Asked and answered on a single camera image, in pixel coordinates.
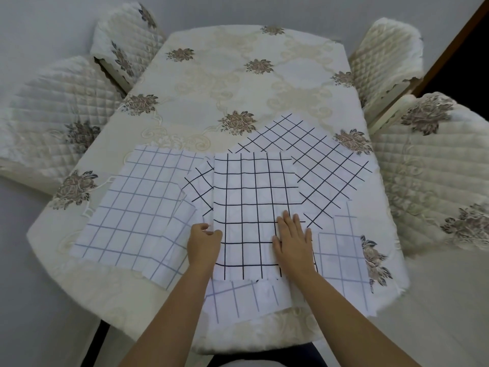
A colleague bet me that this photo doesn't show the person's left hand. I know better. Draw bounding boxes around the person's left hand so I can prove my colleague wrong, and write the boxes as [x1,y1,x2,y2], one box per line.
[186,223,223,276]

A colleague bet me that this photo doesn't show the person's right hand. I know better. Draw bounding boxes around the person's right hand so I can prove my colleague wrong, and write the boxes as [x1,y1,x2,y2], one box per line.
[271,210,318,284]

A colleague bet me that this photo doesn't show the black grid white fabric piece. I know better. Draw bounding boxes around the black grid white fabric piece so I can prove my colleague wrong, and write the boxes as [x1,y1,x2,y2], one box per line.
[211,151,318,283]

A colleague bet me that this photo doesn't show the person's right forearm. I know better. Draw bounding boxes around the person's right forearm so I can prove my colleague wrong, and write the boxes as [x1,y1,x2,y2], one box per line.
[293,270,422,367]

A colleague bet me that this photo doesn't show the person's left forearm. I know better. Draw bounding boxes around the person's left forearm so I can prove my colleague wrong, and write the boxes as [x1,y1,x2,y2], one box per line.
[118,264,217,367]

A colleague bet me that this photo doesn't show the blue grid white fabric piece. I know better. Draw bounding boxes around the blue grid white fabric piece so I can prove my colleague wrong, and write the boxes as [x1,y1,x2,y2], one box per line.
[202,278,295,326]
[142,195,200,291]
[313,200,379,318]

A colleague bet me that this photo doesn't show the narrow black grid fabric piece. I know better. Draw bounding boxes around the narrow black grid fabric piece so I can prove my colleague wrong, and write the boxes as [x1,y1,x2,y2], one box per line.
[182,160,215,227]

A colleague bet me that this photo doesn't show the large black grid fabric piece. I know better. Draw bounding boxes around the large black grid fabric piece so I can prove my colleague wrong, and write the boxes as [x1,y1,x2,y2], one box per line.
[228,113,373,230]

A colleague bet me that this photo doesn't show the large blue grid fabric piece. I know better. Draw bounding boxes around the large blue grid fabric piece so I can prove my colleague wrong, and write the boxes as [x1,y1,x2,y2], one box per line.
[70,145,208,272]

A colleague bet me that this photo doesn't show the person's dark trousers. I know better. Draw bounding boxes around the person's dark trousers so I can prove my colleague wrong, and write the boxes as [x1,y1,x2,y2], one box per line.
[206,341,318,367]

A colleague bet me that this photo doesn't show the cream floral embroidered tablecloth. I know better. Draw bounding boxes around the cream floral embroidered tablecloth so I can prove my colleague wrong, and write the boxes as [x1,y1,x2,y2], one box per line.
[26,25,410,356]

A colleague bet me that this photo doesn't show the cream quilted floral chair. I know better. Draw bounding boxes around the cream quilted floral chair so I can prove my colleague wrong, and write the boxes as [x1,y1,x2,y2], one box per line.
[370,91,489,256]
[348,17,425,130]
[90,1,167,94]
[0,55,124,195]

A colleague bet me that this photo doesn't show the dark table leg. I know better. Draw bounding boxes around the dark table leg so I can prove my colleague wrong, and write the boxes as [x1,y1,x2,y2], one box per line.
[80,319,111,367]

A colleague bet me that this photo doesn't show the brown wooden door frame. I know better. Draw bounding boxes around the brown wooden door frame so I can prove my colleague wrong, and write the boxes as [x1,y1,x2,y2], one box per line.
[411,0,489,98]

